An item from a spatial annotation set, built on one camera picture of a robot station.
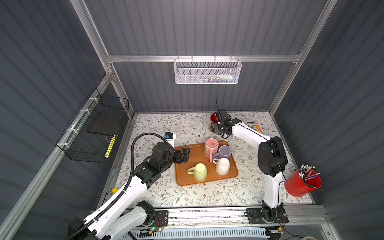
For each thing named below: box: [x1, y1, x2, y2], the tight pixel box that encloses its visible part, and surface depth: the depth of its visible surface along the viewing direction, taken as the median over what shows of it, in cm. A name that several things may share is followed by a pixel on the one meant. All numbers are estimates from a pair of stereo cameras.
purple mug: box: [213, 145, 232, 161], surface depth 91 cm
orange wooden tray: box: [175, 140, 238, 187], surface depth 90 cm
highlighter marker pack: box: [245, 121, 262, 134], surface depth 114 cm
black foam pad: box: [87, 110, 124, 136], surface depth 77 cm
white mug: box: [212, 157, 231, 176], surface depth 86 cm
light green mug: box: [187, 163, 208, 182], surface depth 83 cm
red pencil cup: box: [285, 170, 322, 198], surface depth 76 cm
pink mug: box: [204, 138, 219, 163], surface depth 91 cm
